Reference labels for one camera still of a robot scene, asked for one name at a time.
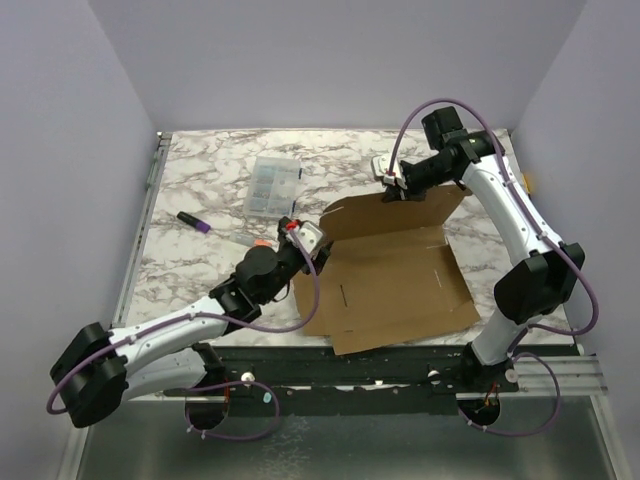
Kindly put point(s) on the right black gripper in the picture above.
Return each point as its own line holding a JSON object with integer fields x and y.
{"x": 403, "y": 185}

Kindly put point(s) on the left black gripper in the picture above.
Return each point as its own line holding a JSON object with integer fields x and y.
{"x": 318, "y": 261}

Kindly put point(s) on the brown cardboard box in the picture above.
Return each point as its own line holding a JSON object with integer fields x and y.
{"x": 391, "y": 276}

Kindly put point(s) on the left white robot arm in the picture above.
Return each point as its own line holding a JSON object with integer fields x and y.
{"x": 101, "y": 368}

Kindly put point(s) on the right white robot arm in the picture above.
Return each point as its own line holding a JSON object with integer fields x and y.
{"x": 544, "y": 268}

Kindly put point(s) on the clear plastic screw organizer box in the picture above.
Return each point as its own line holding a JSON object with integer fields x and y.
{"x": 272, "y": 188}

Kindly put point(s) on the orange capped marker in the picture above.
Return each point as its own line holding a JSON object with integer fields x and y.
{"x": 248, "y": 240}

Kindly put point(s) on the yellow tape piece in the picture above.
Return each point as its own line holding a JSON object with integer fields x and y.
{"x": 527, "y": 182}

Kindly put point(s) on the purple black highlighter marker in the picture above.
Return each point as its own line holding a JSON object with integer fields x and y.
{"x": 193, "y": 222}

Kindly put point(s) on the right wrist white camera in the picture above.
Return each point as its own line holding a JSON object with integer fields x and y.
{"x": 384, "y": 173}

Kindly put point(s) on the black metal base rail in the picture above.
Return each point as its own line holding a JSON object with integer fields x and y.
{"x": 314, "y": 381}

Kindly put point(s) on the aluminium side rail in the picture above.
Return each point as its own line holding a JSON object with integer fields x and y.
{"x": 151, "y": 190}

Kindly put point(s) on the aluminium front extrusion rail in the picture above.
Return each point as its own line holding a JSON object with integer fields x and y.
{"x": 575, "y": 376}

